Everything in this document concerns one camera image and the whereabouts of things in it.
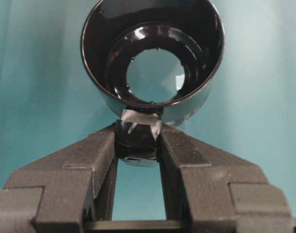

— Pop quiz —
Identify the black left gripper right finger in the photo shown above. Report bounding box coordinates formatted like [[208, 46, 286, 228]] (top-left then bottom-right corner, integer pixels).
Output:
[[160, 125, 293, 233]]

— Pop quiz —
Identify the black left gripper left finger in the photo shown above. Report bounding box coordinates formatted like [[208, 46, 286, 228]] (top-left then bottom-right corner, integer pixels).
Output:
[[0, 125, 117, 233]]

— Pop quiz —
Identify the black plastic cup holder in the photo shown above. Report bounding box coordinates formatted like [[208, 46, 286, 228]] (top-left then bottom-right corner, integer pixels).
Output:
[[81, 0, 225, 166]]

